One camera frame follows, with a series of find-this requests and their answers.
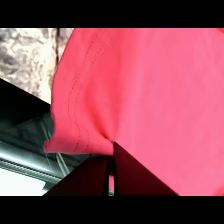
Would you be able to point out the red garment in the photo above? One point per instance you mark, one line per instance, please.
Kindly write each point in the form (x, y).
(146, 93)

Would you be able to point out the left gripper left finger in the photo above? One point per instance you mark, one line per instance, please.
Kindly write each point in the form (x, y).
(85, 180)

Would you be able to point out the silver frame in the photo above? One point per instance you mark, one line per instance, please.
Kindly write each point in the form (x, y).
(31, 150)

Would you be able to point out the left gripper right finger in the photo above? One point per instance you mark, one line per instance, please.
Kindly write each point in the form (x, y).
(136, 176)

